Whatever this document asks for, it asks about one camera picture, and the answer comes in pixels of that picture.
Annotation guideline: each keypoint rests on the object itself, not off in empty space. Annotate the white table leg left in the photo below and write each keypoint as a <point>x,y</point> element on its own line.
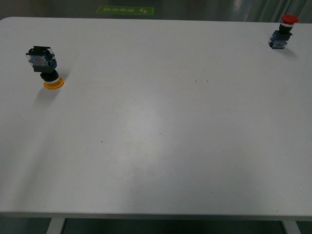
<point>56,226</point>

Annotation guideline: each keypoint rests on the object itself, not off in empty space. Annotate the green floor sign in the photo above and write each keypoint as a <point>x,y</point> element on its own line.
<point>125,10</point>

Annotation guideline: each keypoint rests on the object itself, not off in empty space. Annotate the red push button switch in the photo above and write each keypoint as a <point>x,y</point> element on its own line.
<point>280,37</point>

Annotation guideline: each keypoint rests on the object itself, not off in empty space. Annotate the white table leg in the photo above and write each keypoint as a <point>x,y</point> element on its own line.
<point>56,226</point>
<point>290,227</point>

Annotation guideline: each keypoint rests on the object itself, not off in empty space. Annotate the yellow push button switch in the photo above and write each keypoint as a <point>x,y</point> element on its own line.
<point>42,60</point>

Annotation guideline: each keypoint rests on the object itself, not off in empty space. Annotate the white table leg right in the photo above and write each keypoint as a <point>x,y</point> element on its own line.
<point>290,227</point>

